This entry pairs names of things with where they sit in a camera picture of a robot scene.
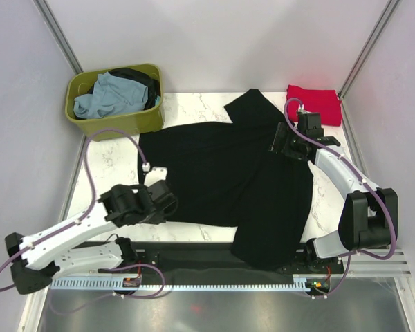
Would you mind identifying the black t shirt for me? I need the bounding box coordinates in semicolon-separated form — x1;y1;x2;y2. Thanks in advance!
139;89;313;270

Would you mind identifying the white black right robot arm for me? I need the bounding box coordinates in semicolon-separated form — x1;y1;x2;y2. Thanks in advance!
270;112;398;273

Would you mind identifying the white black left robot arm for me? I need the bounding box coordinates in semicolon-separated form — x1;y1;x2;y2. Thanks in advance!
5;180;178;295

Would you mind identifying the folded red t shirt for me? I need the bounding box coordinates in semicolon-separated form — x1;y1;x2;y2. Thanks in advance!
286;85;342;127

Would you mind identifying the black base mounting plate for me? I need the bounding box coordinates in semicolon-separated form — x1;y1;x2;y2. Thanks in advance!
132;242;344;287

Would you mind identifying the olive green plastic bin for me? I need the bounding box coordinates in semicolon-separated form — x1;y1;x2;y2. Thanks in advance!
65;64;164;141

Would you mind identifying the light blue t shirt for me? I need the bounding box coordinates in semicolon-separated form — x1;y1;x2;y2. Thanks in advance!
73;72;149;120

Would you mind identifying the black garment in bin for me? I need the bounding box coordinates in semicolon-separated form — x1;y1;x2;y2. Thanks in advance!
109;67;160;109

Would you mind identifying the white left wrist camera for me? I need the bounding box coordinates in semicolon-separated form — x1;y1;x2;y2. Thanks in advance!
143;167;167;187

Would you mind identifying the right aluminium corner post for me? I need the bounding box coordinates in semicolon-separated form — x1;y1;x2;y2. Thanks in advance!
335;0;402;100

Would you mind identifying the aluminium corner post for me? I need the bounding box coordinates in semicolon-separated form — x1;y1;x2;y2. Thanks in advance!
33;0;83;74
335;0;402;100

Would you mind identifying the slotted cable duct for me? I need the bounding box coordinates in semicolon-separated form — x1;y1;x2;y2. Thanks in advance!
50;275;330;292

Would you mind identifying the aluminium front rail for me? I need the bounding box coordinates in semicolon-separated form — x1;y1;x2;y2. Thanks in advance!
348;251;411;277

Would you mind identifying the left aluminium corner post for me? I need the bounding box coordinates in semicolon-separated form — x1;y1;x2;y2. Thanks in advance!
33;0;83;74

